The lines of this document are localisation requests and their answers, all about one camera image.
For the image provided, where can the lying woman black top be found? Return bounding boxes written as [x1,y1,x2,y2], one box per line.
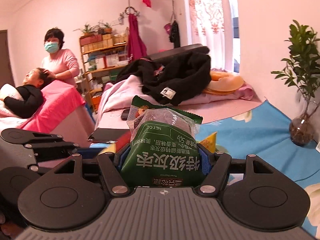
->
[1,68,54,119]

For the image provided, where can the white digital clock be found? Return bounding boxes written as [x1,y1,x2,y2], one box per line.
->
[316,138,320,153]

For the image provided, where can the black coat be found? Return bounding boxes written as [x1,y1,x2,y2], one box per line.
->
[115,51,211,106]

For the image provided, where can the pink massage bed cover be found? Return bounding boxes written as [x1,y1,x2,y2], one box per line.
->
[1,80,94,147]

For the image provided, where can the standing woman pink sweater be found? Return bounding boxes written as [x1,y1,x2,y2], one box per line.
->
[41,28,80,87]

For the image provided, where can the black smartphone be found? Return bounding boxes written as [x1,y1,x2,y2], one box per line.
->
[121,109,130,121]

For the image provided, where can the black hanging garment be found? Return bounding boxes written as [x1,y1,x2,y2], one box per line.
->
[169,21,181,48]

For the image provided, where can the pink bed sheet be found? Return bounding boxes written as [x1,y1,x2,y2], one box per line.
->
[95,75,261,129]

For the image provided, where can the magenta hanging garment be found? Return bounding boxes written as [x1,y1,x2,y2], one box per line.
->
[127,14,147,61]

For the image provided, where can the black tablet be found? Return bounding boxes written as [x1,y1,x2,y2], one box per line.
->
[88,128,130,143]

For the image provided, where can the yellow red snack bag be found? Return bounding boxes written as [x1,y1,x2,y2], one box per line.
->
[200,132,217,153]

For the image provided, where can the blue floral tablecloth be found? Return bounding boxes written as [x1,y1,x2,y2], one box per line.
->
[196,101,319,238]

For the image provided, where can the green snack bag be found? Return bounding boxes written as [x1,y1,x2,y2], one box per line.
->
[120,96,205,187]

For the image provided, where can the white red floral curtain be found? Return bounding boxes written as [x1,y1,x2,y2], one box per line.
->
[185,0,240,72]

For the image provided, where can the orange round cushion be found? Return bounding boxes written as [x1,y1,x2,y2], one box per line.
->
[202,70,245,95]

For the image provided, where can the wooden storage shelf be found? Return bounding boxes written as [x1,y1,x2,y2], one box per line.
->
[79,33,128,112]

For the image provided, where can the glass vase with pebbles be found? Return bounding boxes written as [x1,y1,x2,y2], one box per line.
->
[289,100,315,147]

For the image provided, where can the green potted plant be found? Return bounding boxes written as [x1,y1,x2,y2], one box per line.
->
[271,20,319,119]

